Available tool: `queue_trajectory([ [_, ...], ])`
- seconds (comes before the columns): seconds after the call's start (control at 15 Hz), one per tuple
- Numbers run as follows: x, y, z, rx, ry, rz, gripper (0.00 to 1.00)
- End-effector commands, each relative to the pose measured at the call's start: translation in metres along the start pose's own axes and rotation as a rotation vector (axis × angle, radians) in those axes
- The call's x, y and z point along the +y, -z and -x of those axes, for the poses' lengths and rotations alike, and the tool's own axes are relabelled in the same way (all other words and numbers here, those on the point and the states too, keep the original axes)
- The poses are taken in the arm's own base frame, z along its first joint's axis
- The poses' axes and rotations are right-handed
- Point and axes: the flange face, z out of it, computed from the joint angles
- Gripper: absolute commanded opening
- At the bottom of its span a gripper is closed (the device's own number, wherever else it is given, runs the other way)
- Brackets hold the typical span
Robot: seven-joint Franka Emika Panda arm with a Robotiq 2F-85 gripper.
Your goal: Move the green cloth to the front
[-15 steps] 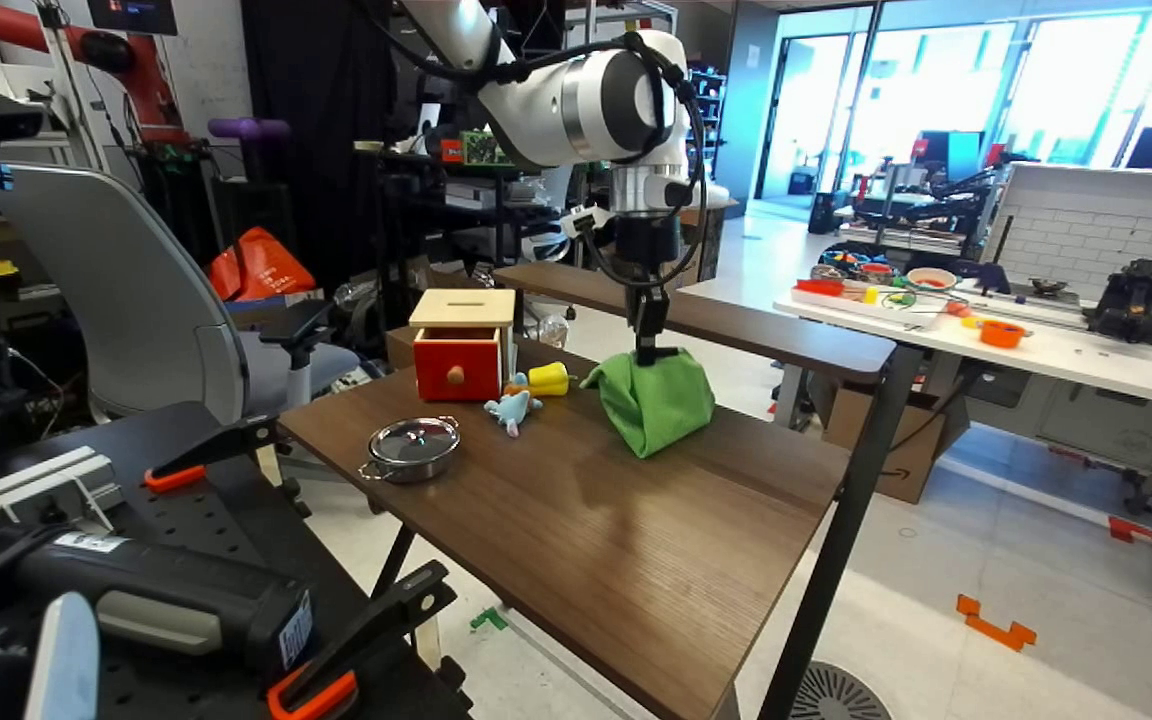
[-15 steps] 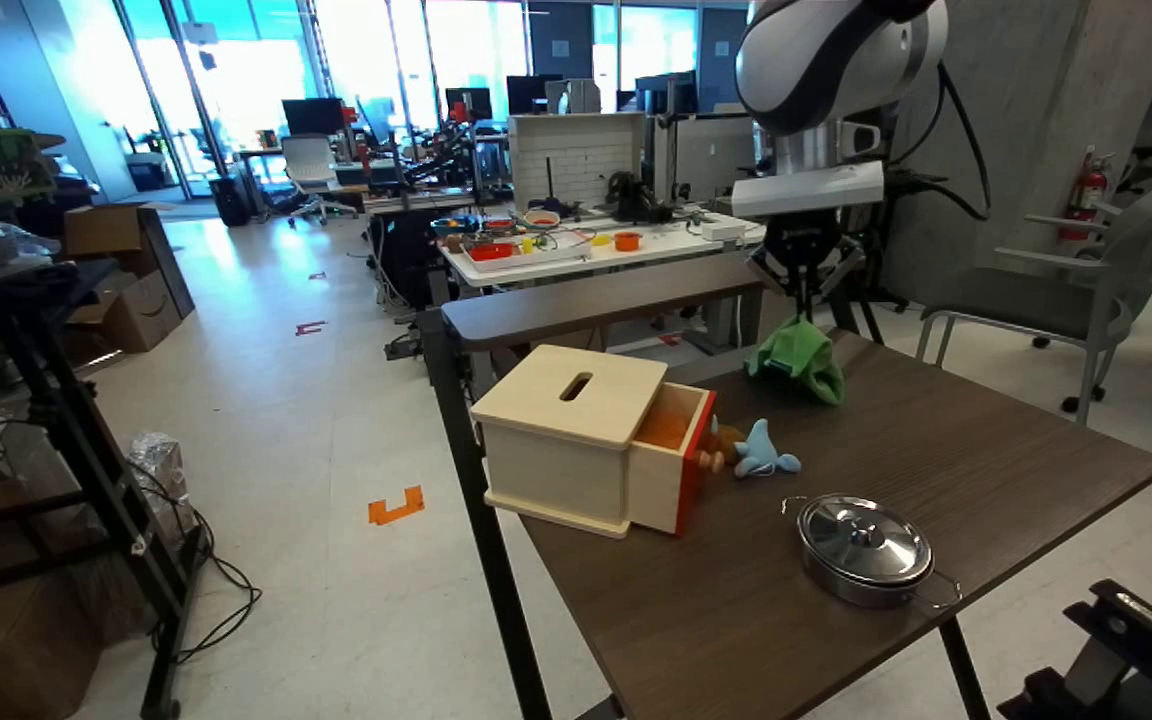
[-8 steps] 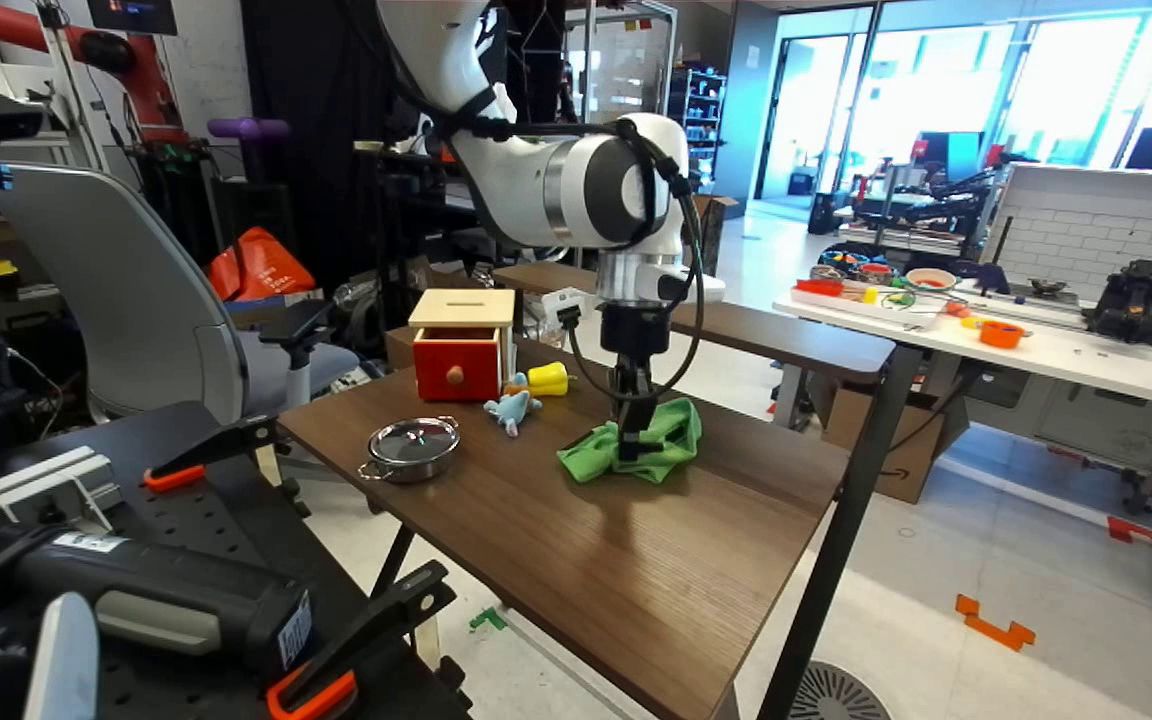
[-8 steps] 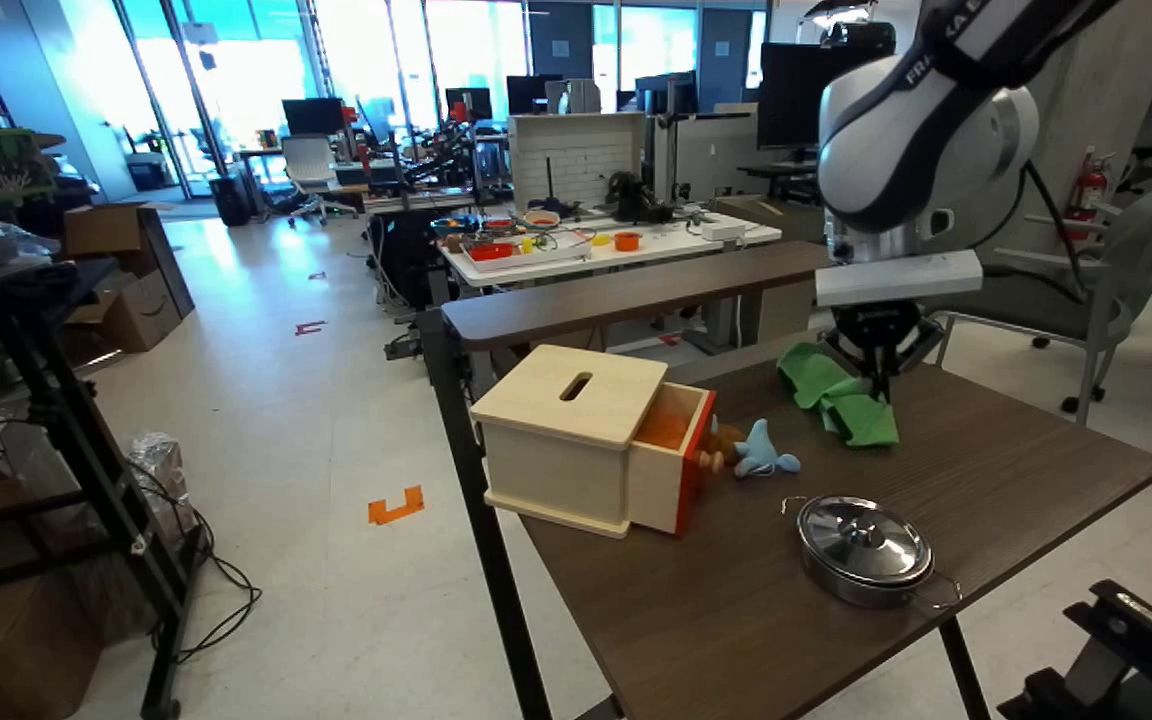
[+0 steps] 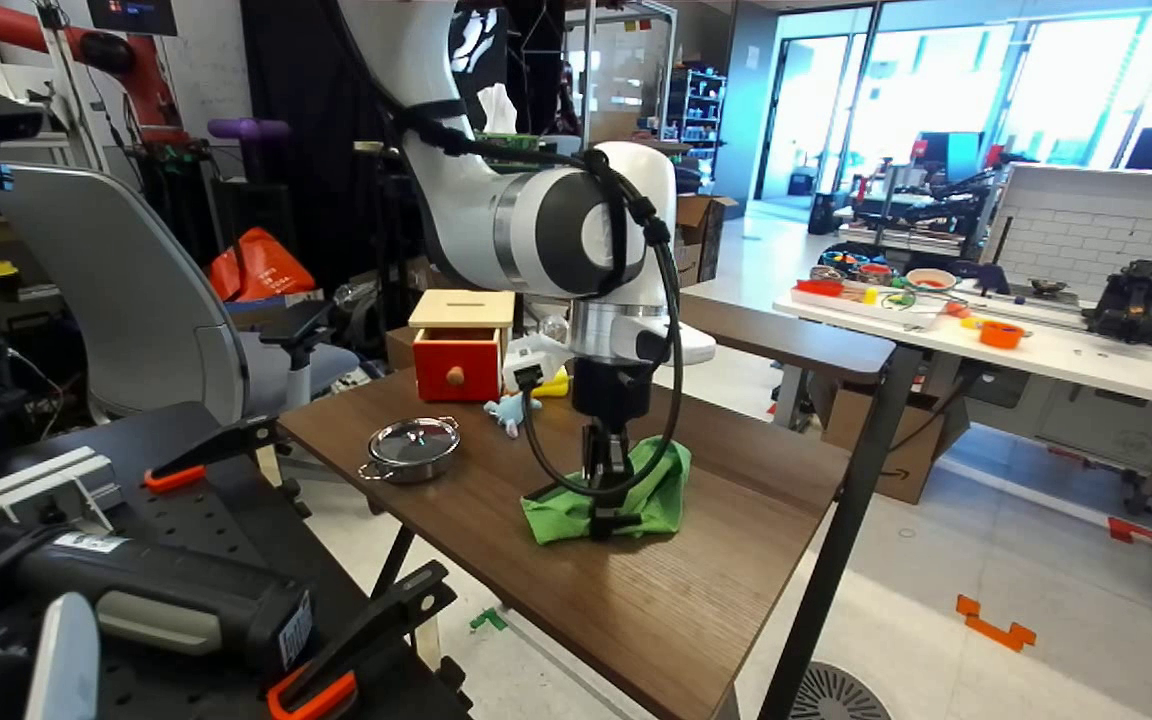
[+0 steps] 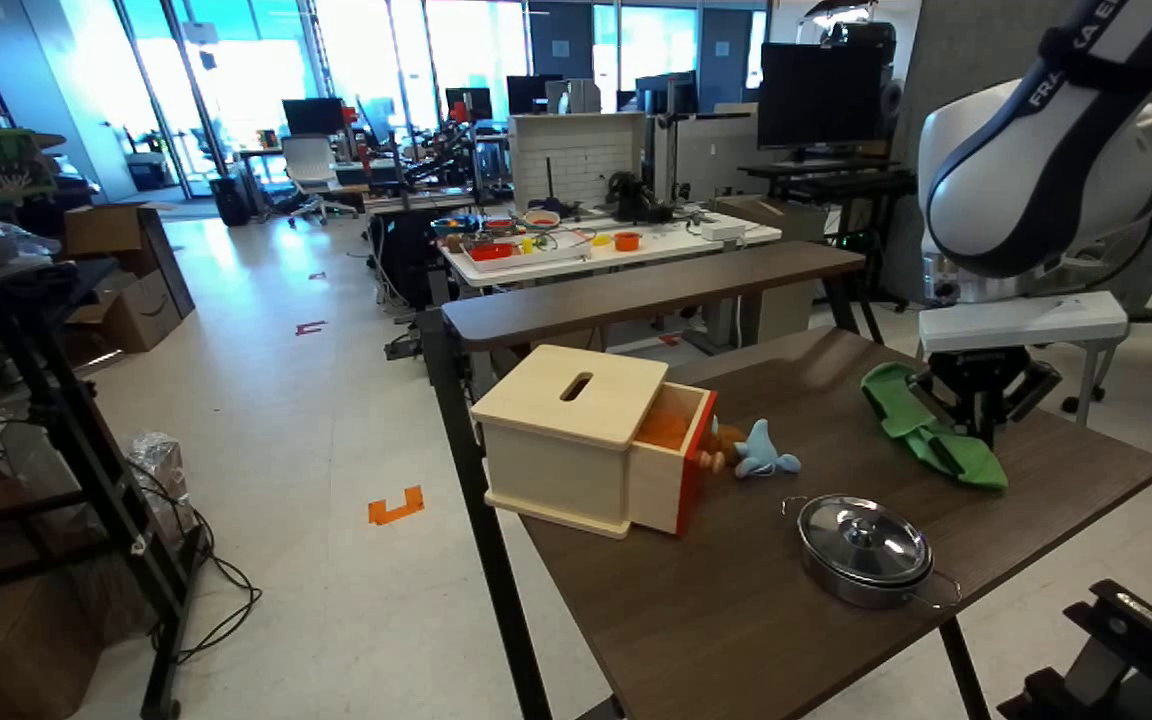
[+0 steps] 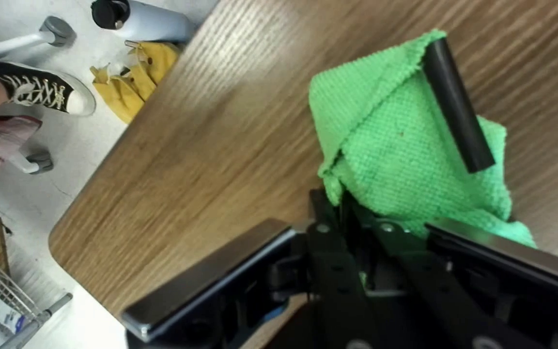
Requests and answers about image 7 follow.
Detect wire basket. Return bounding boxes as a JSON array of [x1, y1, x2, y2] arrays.
[[0, 196, 75, 349]]

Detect black cylindrical bar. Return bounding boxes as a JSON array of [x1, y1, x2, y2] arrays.
[[418, 36, 497, 175]]

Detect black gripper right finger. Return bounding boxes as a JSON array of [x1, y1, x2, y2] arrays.
[[424, 222, 558, 349]]

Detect black white sneaker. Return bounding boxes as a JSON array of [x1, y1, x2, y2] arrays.
[[0, 61, 98, 121]]

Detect grey tube black cap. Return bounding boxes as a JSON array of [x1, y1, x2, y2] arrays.
[[88, 0, 197, 47]]

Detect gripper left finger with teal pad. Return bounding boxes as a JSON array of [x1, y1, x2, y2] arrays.
[[119, 218, 302, 349]]

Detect pink fabric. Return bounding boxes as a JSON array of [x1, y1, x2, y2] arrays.
[[0, 115, 42, 193]]

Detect yellow cloth bag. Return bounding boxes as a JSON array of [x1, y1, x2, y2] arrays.
[[88, 39, 181, 127]]

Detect green cloth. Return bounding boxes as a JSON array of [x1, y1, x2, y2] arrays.
[[307, 28, 538, 251]]

